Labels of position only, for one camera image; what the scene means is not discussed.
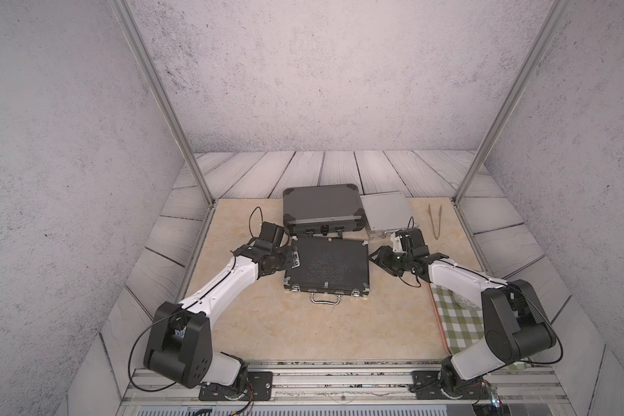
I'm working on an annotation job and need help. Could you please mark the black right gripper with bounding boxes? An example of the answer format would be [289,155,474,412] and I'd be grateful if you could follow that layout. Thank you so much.
[366,245,413,277]

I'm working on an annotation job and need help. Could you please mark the small silver poker case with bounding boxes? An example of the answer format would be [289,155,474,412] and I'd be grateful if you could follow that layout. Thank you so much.
[361,192,419,239]

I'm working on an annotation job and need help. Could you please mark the black poker case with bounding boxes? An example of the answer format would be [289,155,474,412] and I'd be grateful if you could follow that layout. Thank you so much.
[284,237,370,303]
[283,184,367,236]

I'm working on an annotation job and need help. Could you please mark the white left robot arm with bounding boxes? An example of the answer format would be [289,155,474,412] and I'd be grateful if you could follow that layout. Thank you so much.
[143,222,294,395]

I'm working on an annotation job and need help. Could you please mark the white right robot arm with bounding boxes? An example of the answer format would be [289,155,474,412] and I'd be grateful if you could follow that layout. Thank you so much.
[369,229,562,392]

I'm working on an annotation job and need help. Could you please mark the wooden tongs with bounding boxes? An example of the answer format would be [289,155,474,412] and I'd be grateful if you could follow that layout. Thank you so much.
[428,205,443,240]

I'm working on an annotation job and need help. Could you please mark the green checkered cloth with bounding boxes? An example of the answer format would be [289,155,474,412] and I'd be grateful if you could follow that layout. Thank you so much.
[430,284,484,355]

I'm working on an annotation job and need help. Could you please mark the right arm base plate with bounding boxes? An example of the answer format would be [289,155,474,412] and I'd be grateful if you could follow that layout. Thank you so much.
[408,369,491,401]

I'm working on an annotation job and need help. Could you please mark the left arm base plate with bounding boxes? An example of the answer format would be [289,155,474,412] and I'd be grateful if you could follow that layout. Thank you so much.
[199,369,273,401]

